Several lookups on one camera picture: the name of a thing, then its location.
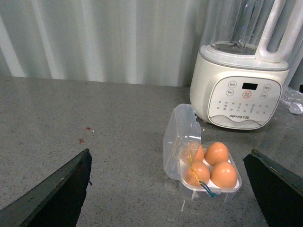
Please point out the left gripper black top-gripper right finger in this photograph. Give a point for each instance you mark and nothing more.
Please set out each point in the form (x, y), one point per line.
(279, 192)

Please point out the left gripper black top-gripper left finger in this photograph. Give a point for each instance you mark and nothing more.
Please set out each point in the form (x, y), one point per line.
(56, 201)

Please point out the boxed egg front right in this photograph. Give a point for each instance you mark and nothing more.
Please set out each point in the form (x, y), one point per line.
(224, 175)

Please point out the boxed egg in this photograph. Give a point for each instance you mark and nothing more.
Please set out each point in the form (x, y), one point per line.
(196, 151)
(224, 175)
(196, 173)
(217, 152)

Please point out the boxed egg back right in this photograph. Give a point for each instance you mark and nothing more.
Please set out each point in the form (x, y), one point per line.
(217, 152)

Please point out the clear plastic egg box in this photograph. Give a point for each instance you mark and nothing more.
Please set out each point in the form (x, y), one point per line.
(180, 145)

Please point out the boxed egg front left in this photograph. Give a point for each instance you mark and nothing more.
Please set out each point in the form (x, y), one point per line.
(196, 173)

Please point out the boxed egg back left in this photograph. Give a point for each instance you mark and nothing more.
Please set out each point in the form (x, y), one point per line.
(196, 151)

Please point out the yellow blue rubber band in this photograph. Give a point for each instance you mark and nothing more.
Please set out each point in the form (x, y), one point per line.
(203, 185)

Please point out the clear plastic bag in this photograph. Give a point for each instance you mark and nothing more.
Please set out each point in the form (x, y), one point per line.
(293, 100)

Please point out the white soy milk blender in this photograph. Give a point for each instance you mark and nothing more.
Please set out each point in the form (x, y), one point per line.
(243, 61)

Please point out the grey curtain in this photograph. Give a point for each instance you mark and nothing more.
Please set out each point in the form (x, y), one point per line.
(129, 41)

